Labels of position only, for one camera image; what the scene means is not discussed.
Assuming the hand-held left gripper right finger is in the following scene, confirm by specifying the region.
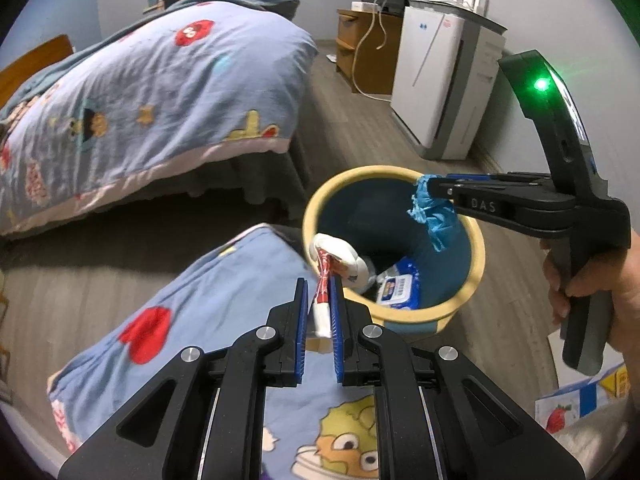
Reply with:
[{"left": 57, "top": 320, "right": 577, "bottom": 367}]
[{"left": 331, "top": 275, "right": 586, "bottom": 480}]

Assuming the blue glove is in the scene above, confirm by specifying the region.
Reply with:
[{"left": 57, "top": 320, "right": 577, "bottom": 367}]
[{"left": 407, "top": 175, "right": 463, "bottom": 252}]

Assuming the white air purifier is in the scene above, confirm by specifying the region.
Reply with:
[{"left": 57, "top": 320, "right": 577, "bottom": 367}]
[{"left": 390, "top": 0, "right": 507, "bottom": 161}]

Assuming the white cable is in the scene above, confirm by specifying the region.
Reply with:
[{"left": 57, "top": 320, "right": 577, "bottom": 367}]
[{"left": 352, "top": 0, "right": 406, "bottom": 101}]

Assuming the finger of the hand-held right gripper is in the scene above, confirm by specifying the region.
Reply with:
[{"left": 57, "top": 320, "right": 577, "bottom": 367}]
[
  {"left": 425, "top": 175, "right": 454, "bottom": 202},
  {"left": 446, "top": 171, "right": 553, "bottom": 187}
]

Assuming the strawberry print carton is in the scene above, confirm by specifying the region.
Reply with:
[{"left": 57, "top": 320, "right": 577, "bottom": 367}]
[{"left": 535, "top": 362, "right": 632, "bottom": 436}]

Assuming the blue wet wipes packet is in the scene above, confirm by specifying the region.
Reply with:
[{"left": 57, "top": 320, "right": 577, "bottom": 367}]
[{"left": 372, "top": 257, "right": 426, "bottom": 306}]

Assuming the red white snack wrapper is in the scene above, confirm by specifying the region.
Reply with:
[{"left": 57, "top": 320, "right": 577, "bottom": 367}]
[{"left": 306, "top": 232, "right": 376, "bottom": 338}]

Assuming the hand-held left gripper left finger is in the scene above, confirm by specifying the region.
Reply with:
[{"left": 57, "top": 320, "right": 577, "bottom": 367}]
[{"left": 57, "top": 276, "right": 310, "bottom": 480}]

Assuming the wooden nightstand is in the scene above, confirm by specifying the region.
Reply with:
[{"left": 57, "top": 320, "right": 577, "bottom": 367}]
[{"left": 336, "top": 8, "right": 403, "bottom": 96}]

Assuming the blue bin with yellow rim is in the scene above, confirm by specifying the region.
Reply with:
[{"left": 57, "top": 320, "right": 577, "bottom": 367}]
[{"left": 301, "top": 164, "right": 486, "bottom": 343}]

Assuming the white cloth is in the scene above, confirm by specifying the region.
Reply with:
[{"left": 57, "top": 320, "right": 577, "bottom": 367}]
[{"left": 545, "top": 400, "right": 640, "bottom": 480}]

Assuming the person's right hand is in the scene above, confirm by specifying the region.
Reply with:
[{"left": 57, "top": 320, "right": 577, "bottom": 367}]
[{"left": 539, "top": 230, "right": 640, "bottom": 356}]

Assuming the blue cartoon print quilt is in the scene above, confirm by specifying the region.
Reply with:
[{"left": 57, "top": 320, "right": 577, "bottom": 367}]
[{"left": 0, "top": 0, "right": 321, "bottom": 236}]

